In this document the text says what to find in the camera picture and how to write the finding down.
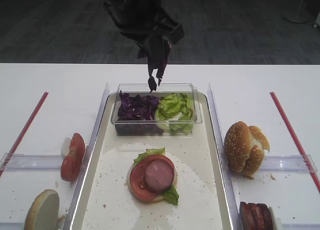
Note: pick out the purple cabbage pile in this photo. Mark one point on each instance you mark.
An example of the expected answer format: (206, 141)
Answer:
(134, 109)

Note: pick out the lower right clear holder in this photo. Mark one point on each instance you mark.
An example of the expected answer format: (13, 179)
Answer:
(277, 224)

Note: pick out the right red strip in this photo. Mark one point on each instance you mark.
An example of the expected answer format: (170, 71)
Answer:
(298, 144)

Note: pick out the upper right clear holder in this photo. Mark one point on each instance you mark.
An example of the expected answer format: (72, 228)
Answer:
(293, 163)

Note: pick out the upright bun half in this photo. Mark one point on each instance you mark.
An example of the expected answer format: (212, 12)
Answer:
(43, 213)

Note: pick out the upright tomato slices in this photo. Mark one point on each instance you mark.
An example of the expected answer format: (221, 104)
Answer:
(71, 164)

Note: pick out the left clear divider rail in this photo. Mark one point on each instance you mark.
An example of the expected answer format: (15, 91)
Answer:
(95, 129)

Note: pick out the lettuce leaf on bun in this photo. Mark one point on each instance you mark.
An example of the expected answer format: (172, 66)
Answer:
(172, 195)

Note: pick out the sesame bun tops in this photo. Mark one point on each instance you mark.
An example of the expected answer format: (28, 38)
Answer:
(245, 148)

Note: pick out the red strip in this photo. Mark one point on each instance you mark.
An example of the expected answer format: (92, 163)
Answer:
(25, 132)
(298, 144)

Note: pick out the silver metal tray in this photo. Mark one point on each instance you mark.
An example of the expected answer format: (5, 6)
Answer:
(103, 200)

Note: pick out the round ham slice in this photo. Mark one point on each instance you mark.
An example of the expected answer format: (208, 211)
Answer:
(158, 176)

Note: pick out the upper left clear holder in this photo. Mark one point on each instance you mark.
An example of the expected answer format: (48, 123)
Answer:
(19, 162)

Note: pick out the green lettuce pile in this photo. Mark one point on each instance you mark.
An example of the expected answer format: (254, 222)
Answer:
(175, 114)

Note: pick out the sliced sausage stack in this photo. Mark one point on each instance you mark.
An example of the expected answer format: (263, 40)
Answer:
(255, 216)

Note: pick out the right clear divider rail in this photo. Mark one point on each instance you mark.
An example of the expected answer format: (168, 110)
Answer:
(232, 203)

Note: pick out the bottom bun on tray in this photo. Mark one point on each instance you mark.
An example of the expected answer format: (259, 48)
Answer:
(157, 198)

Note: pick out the clear holder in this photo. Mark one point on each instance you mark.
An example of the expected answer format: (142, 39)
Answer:
(293, 163)
(19, 162)
(277, 224)

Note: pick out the clear plastic container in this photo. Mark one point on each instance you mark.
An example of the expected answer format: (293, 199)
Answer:
(161, 92)

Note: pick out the left red strip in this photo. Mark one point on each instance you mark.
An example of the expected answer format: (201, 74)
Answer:
(25, 132)

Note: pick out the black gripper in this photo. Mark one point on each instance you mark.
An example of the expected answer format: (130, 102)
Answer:
(148, 24)

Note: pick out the tomato slice on bun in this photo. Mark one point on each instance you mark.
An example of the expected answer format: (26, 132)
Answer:
(137, 182)

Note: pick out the white stand base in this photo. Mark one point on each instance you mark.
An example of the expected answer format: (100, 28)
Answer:
(298, 17)

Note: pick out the clear divider rail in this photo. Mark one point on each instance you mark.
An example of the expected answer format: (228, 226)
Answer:
(232, 203)
(95, 129)

